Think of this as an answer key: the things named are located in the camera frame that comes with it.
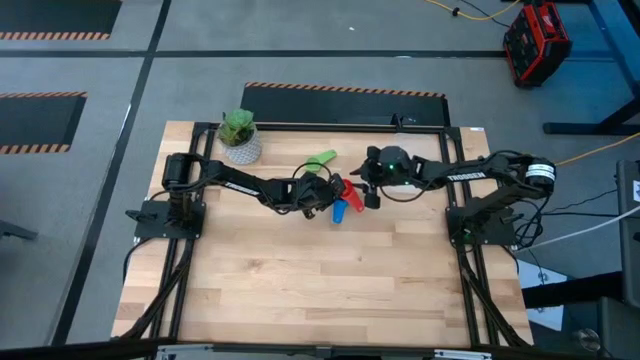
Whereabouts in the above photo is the succulent plant in patterned pot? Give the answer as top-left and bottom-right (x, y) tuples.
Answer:
(217, 108), (264, 167)

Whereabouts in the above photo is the white cable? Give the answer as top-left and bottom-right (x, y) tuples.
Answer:
(519, 204), (640, 251)

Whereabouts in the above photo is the yellow extension cable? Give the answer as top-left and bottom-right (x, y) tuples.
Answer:
(424, 0), (522, 22)

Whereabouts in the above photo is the black hazard-striped floor mat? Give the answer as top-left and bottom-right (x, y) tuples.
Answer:
(0, 0), (124, 41)
(241, 81), (451, 127)
(0, 91), (89, 155)

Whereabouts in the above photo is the red black tool box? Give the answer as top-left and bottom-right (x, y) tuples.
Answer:
(502, 1), (574, 89)

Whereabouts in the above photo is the black aluminium table frame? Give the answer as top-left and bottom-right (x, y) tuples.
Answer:
(117, 121), (534, 351)

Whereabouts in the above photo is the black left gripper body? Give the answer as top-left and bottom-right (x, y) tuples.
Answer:
(287, 172), (337, 220)

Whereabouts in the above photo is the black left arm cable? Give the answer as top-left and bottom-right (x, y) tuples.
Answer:
(291, 160), (335, 184)

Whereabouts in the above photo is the blue measuring cup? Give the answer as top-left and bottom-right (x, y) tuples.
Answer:
(331, 197), (350, 225)

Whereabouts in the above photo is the dark grey cabinet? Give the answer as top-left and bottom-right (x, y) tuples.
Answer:
(615, 158), (640, 311)

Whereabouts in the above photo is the red measuring cup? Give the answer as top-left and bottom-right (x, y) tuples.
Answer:
(341, 178), (367, 214)

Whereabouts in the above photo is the yellow cable with connector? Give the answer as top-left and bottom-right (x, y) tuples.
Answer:
(554, 132), (640, 169)

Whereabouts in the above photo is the silver aluminium bracket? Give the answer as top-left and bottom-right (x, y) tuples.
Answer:
(433, 348), (494, 360)
(155, 342), (214, 360)

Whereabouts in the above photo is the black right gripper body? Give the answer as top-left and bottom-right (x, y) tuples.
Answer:
(365, 144), (417, 190)

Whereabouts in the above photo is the green measuring cup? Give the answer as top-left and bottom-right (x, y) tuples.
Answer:
(303, 148), (339, 175)

